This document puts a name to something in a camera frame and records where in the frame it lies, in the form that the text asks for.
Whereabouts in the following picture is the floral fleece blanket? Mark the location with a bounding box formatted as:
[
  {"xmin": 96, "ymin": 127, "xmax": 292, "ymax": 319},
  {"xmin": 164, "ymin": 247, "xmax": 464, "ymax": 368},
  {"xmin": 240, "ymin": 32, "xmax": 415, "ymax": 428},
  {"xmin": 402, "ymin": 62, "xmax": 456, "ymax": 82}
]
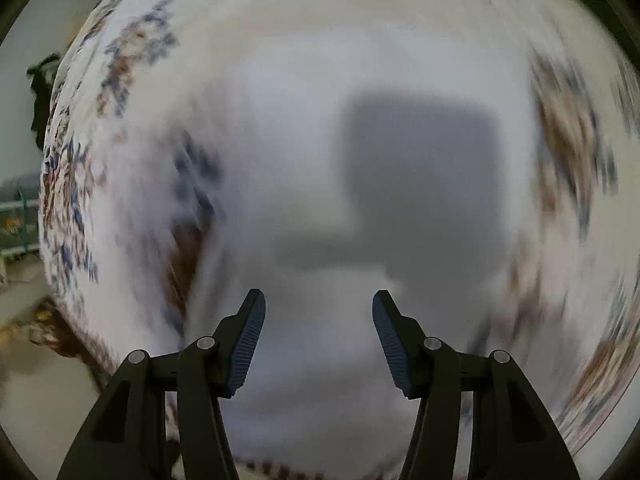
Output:
[{"xmin": 39, "ymin": 0, "xmax": 639, "ymax": 456}]

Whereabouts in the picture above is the brown patterned cloth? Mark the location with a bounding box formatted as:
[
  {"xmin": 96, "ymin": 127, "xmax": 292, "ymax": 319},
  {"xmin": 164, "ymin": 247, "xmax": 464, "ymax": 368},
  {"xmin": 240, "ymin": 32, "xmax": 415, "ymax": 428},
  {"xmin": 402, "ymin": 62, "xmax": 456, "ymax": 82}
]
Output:
[{"xmin": 1, "ymin": 296, "xmax": 94, "ymax": 364}]

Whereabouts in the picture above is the black clothing on wall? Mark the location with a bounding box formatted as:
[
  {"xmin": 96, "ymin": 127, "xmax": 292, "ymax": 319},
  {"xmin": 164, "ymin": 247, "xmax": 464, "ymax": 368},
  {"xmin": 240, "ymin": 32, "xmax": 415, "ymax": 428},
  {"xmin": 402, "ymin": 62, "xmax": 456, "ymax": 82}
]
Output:
[{"xmin": 26, "ymin": 53, "xmax": 61, "ymax": 151}]

